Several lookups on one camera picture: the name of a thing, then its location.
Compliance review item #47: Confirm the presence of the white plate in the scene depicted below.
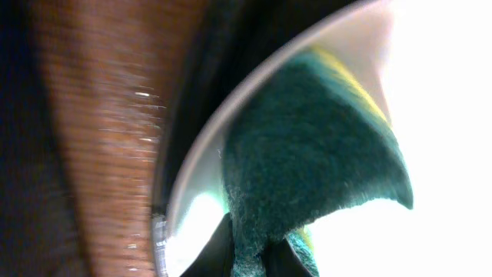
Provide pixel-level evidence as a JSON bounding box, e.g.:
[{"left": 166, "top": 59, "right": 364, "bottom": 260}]
[{"left": 151, "top": 1, "right": 491, "bottom": 276}]

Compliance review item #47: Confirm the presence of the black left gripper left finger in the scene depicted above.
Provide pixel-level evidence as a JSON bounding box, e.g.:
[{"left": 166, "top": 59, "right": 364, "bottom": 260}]
[{"left": 181, "top": 213, "right": 234, "bottom": 277}]

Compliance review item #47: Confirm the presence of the green yellow sponge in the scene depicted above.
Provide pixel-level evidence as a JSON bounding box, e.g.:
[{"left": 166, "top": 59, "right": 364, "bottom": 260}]
[{"left": 221, "top": 48, "right": 414, "bottom": 276}]

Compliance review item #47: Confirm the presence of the round black tray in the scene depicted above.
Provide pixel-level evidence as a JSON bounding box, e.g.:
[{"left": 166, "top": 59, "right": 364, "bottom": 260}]
[{"left": 152, "top": 0, "right": 354, "bottom": 211}]

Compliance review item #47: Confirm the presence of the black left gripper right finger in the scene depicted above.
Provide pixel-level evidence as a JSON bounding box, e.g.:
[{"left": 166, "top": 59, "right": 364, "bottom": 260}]
[{"left": 261, "top": 239, "right": 313, "bottom": 277}]

